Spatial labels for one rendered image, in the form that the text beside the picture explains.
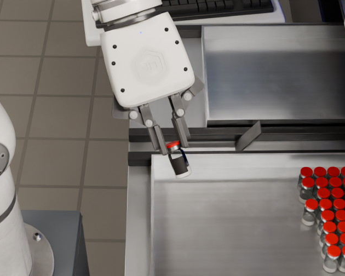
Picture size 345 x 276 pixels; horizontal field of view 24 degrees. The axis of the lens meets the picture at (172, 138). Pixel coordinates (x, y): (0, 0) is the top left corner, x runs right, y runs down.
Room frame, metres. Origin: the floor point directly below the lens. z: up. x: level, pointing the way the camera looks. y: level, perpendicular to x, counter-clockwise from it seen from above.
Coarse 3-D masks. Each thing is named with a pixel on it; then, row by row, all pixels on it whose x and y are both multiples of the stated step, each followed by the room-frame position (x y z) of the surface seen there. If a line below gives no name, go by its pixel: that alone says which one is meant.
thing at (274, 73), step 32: (224, 32) 1.23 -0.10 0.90; (256, 32) 1.23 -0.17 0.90; (288, 32) 1.23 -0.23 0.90; (320, 32) 1.23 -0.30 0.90; (224, 64) 1.16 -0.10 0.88; (256, 64) 1.16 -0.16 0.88; (288, 64) 1.16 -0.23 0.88; (320, 64) 1.16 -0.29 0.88; (224, 96) 1.07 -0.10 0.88; (256, 96) 1.07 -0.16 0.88; (288, 96) 1.07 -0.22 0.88; (320, 96) 1.07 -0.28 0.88
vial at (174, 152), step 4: (180, 144) 0.68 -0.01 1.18; (168, 148) 0.67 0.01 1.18; (172, 148) 0.67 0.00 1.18; (176, 148) 0.67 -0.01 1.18; (180, 148) 0.67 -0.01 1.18; (172, 152) 0.67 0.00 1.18; (176, 152) 0.67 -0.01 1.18; (180, 152) 0.67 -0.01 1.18; (184, 152) 0.67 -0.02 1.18; (168, 156) 0.67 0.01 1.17; (172, 156) 0.66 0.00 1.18; (176, 156) 0.66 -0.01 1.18; (180, 156) 0.66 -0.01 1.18; (184, 156) 0.67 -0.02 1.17; (188, 164) 0.66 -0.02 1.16; (172, 168) 0.66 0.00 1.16; (188, 168) 0.66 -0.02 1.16; (188, 172) 0.65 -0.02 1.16; (176, 176) 0.65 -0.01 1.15; (180, 176) 0.65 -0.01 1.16; (184, 176) 0.65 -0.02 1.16
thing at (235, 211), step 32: (160, 160) 0.89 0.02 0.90; (192, 160) 0.89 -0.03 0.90; (224, 160) 0.89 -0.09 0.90; (256, 160) 0.89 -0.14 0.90; (288, 160) 0.89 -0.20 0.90; (320, 160) 0.89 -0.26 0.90; (160, 192) 0.84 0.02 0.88; (192, 192) 0.84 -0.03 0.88; (224, 192) 0.84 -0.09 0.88; (256, 192) 0.84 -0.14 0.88; (288, 192) 0.84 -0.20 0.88; (160, 224) 0.77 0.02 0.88; (192, 224) 0.77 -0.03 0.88; (224, 224) 0.77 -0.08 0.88; (256, 224) 0.77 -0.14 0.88; (288, 224) 0.77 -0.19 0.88; (160, 256) 0.71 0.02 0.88; (192, 256) 0.71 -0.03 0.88; (224, 256) 0.71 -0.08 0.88; (256, 256) 0.71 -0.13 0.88; (288, 256) 0.71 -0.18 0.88; (320, 256) 0.71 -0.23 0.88
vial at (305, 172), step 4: (304, 168) 0.85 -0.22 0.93; (308, 168) 0.85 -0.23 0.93; (300, 172) 0.85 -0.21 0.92; (304, 172) 0.84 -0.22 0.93; (308, 172) 0.84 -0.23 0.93; (312, 172) 0.84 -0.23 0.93; (300, 176) 0.84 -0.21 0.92; (304, 176) 0.84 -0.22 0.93; (308, 176) 0.84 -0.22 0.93; (300, 180) 0.84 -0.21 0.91; (300, 184) 0.84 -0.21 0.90
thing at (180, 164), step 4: (172, 160) 0.66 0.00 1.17; (176, 160) 0.66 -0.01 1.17; (180, 160) 0.66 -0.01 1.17; (184, 160) 0.66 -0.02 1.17; (172, 164) 0.66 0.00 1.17; (176, 164) 0.66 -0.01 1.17; (180, 164) 0.66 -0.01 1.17; (184, 164) 0.66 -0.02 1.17; (176, 168) 0.65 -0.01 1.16; (180, 168) 0.65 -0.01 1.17; (184, 168) 0.65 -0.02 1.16; (176, 172) 0.65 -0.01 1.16; (180, 172) 0.65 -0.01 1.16; (184, 172) 0.65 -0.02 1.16
